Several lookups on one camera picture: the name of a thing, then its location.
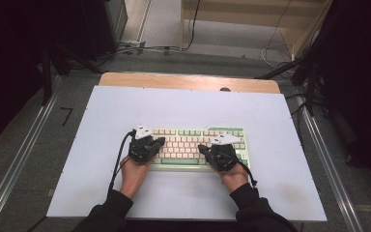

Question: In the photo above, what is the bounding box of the black tripod leg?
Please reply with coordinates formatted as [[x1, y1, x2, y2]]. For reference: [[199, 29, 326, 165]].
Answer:
[[254, 58, 304, 80]]

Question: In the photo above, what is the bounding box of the black floor cable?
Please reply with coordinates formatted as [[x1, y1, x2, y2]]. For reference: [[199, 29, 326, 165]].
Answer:
[[184, 0, 203, 52]]

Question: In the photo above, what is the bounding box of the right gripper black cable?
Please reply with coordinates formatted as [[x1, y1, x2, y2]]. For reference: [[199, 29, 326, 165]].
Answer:
[[228, 154, 259, 196]]

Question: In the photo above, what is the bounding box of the white table mat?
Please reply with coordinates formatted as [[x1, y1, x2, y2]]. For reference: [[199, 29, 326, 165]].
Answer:
[[46, 85, 328, 222]]

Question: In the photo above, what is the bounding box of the grey power strip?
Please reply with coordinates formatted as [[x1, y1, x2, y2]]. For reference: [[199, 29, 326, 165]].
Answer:
[[119, 40, 147, 55]]

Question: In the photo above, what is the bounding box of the black cabinet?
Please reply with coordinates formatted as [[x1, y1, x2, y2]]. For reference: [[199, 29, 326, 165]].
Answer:
[[80, 0, 128, 62]]

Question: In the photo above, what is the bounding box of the person's left hand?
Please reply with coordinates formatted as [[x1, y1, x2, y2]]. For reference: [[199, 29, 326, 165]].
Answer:
[[119, 156, 155, 200]]

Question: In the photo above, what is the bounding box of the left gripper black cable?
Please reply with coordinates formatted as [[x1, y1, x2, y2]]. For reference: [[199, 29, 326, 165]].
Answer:
[[106, 129, 137, 198]]

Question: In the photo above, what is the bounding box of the wooden shelf unit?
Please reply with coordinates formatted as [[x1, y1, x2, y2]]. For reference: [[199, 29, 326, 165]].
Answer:
[[179, 0, 333, 62]]

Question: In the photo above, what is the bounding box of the black metal stand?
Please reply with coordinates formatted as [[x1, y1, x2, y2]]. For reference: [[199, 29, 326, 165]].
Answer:
[[41, 46, 54, 106], [303, 62, 318, 117]]

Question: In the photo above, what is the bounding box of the black curtain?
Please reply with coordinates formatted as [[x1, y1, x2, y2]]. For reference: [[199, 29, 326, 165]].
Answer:
[[0, 0, 88, 154], [312, 0, 371, 194]]

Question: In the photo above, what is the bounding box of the wooden table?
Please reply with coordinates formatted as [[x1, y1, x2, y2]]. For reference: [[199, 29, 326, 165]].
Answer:
[[98, 72, 282, 95]]

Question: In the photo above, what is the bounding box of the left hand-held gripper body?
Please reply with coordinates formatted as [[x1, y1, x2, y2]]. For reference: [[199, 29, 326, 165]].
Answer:
[[128, 124, 158, 165]]

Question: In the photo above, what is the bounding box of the person's right hand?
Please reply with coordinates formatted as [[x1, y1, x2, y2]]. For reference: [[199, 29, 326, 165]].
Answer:
[[216, 160, 250, 194]]

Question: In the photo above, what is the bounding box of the green and cream keyboard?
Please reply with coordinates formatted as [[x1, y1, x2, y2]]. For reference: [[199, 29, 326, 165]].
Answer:
[[140, 126, 251, 172]]

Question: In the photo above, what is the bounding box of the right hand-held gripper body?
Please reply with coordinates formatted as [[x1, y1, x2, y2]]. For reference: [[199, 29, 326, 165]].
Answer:
[[206, 133, 244, 172]]

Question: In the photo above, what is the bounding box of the aluminium floor rail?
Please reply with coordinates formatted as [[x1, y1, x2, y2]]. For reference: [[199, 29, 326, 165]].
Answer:
[[0, 91, 61, 232], [296, 96, 365, 232]]

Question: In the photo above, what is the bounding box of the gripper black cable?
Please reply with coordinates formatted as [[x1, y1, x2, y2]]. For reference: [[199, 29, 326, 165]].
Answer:
[[106, 129, 137, 198], [228, 154, 259, 196]]

